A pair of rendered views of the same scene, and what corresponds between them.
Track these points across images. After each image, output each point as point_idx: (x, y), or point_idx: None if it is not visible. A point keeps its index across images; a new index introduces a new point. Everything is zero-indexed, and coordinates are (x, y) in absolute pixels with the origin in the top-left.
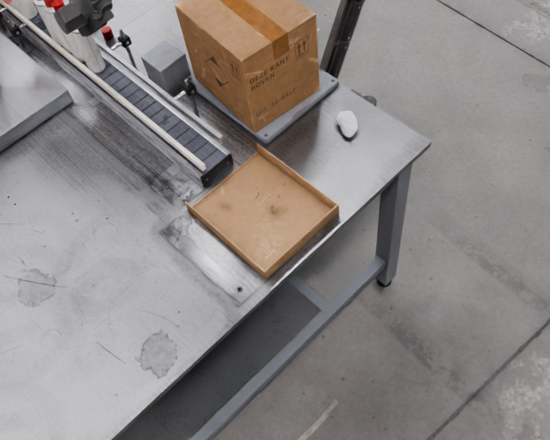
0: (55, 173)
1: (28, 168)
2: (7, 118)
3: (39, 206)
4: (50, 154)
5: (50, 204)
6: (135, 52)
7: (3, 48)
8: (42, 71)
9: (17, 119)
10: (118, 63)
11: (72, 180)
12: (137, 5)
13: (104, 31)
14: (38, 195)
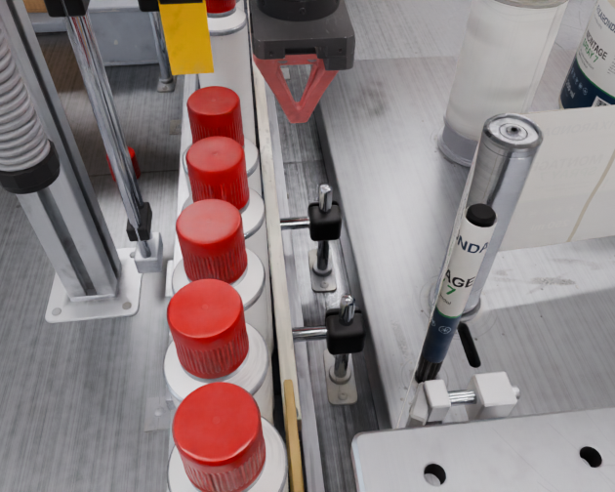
0: (411, 23)
1: (449, 44)
2: (452, 72)
3: (454, 4)
4: (404, 46)
5: (438, 0)
6: (127, 111)
7: (383, 227)
8: (330, 117)
9: (432, 61)
10: (176, 111)
11: (392, 8)
12: None
13: (130, 147)
14: (449, 13)
